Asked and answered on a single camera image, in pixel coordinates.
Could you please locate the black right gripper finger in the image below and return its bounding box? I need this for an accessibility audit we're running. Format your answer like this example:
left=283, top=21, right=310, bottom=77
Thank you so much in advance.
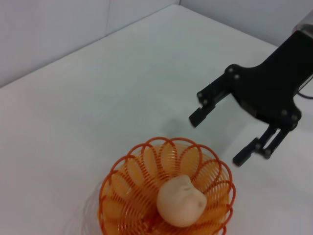
left=232, top=123, right=294, bottom=168
left=188, top=72, right=233, bottom=128

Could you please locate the right wrist cable with connector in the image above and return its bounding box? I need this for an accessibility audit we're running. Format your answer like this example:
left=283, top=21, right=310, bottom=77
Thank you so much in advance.
left=296, top=75, right=313, bottom=100

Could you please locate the pale round steamed bun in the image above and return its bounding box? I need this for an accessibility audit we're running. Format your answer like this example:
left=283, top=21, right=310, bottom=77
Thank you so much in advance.
left=156, top=175, right=207, bottom=228

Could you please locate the orange yellow wire basket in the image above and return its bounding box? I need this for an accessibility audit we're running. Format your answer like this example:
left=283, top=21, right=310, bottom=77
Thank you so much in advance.
left=98, top=137, right=237, bottom=235

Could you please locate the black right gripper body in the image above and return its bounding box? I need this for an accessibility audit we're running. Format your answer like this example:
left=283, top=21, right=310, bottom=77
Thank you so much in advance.
left=224, top=31, right=313, bottom=131

